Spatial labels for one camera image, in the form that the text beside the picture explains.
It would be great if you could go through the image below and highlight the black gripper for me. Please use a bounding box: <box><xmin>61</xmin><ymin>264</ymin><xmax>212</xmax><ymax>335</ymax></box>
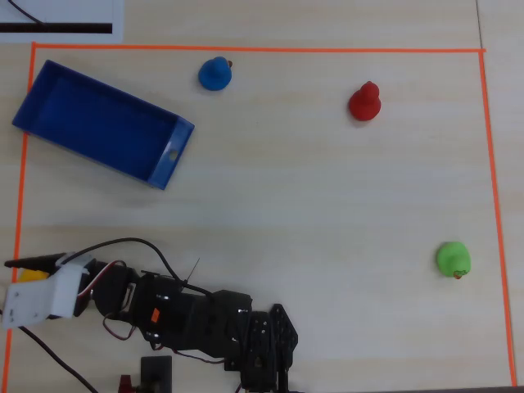
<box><xmin>3</xmin><ymin>252</ymin><xmax>108</xmax><ymax>319</ymax></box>

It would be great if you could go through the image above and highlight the yellow rubber duck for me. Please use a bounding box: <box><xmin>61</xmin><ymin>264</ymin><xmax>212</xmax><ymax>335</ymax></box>
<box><xmin>17</xmin><ymin>268</ymin><xmax>48</xmax><ymax>283</ymax></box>

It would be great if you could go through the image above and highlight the blue plastic box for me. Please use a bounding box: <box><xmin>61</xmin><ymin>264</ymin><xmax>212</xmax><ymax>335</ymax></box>
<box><xmin>11</xmin><ymin>59</ymin><xmax>196</xmax><ymax>192</ymax></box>

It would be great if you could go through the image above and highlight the blue rubber duck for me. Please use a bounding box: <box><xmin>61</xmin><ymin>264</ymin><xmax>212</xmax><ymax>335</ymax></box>
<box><xmin>197</xmin><ymin>56</ymin><xmax>234</xmax><ymax>92</ymax></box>

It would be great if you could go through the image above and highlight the red rubber duck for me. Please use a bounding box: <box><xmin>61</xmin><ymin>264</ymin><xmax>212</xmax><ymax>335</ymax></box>
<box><xmin>348</xmin><ymin>80</ymin><xmax>382</xmax><ymax>122</ymax></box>

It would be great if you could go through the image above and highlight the green rubber duck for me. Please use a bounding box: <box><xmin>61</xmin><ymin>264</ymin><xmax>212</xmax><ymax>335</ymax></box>
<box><xmin>435</xmin><ymin>241</ymin><xmax>472</xmax><ymax>281</ymax></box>

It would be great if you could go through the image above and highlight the orange tape strip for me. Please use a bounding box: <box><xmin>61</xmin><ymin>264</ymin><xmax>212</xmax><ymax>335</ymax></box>
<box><xmin>31</xmin><ymin>42</ymin><xmax>487</xmax><ymax>55</ymax></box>
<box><xmin>477</xmin><ymin>51</ymin><xmax>518</xmax><ymax>388</ymax></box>
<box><xmin>1</xmin><ymin>43</ymin><xmax>38</xmax><ymax>393</ymax></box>

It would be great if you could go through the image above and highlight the black table clamp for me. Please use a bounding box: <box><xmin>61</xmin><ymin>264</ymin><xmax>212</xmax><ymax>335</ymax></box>
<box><xmin>139</xmin><ymin>355</ymin><xmax>174</xmax><ymax>393</ymax></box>

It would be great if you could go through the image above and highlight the white paper sheet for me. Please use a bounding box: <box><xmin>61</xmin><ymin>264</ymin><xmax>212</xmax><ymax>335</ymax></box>
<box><xmin>0</xmin><ymin>0</ymin><xmax>125</xmax><ymax>43</ymax></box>

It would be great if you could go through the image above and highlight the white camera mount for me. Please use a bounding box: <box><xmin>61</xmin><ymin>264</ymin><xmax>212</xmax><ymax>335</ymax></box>
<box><xmin>0</xmin><ymin>252</ymin><xmax>94</xmax><ymax>331</ymax></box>

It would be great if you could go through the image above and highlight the red white servo wire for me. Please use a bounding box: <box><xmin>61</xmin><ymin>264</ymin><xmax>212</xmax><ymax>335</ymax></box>
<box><xmin>76</xmin><ymin>260</ymin><xmax>126</xmax><ymax>305</ymax></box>
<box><xmin>102</xmin><ymin>313</ymin><xmax>227</xmax><ymax>366</ymax></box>

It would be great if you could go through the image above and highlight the black cable on table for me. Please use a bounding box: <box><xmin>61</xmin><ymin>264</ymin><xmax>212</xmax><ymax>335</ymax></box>
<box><xmin>0</xmin><ymin>309</ymin><xmax>100</xmax><ymax>393</ymax></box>

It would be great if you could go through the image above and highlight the thick black camera cable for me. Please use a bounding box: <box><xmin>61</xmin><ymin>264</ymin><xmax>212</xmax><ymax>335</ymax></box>
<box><xmin>61</xmin><ymin>237</ymin><xmax>215</xmax><ymax>296</ymax></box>

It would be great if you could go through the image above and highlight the thin black cable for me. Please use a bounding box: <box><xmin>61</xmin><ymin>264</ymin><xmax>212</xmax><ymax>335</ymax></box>
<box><xmin>7</xmin><ymin>0</ymin><xmax>47</xmax><ymax>26</ymax></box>

